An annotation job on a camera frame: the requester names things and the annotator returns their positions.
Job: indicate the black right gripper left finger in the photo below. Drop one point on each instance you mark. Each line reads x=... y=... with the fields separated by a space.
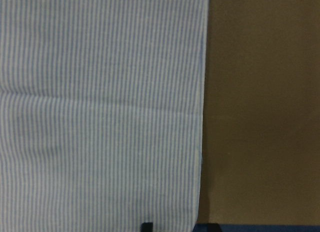
x=147 y=227

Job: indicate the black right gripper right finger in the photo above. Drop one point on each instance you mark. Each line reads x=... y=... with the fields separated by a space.
x=212 y=227

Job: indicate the light blue striped shirt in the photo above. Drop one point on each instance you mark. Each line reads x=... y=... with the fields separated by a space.
x=101 y=107

